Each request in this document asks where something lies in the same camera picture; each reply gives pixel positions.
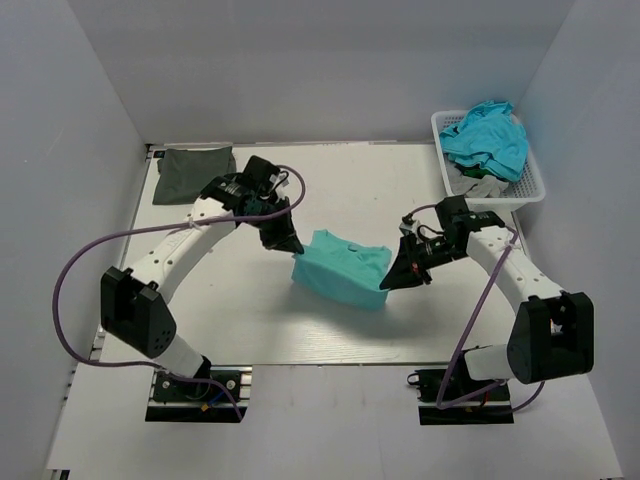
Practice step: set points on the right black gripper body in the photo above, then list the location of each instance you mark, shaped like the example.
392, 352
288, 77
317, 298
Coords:
437, 251

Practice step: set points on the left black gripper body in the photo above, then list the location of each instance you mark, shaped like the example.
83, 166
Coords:
275, 228

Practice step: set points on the teal green t-shirt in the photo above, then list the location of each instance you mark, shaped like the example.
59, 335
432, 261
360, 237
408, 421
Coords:
343, 271

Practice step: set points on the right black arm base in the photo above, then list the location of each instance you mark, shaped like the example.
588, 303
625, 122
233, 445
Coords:
485, 402

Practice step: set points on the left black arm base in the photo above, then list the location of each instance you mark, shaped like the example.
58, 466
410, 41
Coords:
172, 401

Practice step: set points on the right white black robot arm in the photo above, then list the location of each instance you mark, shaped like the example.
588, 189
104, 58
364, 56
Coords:
553, 331

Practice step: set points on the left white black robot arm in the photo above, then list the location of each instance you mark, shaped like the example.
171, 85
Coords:
135, 300

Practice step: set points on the grey white cloth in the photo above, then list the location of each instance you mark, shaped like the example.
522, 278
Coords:
486, 187

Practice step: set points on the dark green cloth in basket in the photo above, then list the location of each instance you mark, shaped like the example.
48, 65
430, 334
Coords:
475, 173

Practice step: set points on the folded dark grey t-shirt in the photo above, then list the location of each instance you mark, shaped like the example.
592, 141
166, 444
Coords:
184, 173

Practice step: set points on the white plastic basket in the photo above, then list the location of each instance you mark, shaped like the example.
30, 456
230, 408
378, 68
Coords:
529, 189

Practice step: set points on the light blue t-shirt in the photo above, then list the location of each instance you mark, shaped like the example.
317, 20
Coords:
487, 138

